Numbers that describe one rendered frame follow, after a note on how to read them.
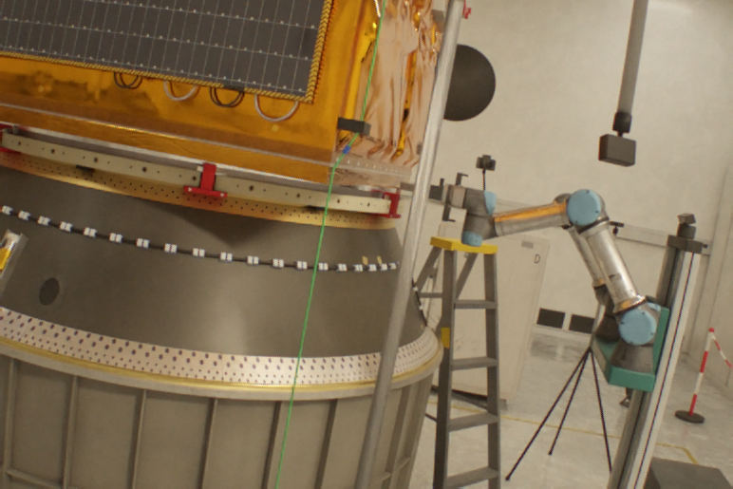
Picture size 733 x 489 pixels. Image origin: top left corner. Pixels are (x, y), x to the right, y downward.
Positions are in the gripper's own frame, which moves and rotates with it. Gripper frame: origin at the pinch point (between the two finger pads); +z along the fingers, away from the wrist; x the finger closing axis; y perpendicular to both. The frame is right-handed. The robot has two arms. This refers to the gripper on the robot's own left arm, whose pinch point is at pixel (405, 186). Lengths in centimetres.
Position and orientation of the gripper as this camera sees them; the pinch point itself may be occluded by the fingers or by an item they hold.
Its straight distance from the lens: 250.4
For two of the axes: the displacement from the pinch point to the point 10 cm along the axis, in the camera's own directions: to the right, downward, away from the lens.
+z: -9.7, -1.9, 1.5
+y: 1.9, -9.8, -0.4
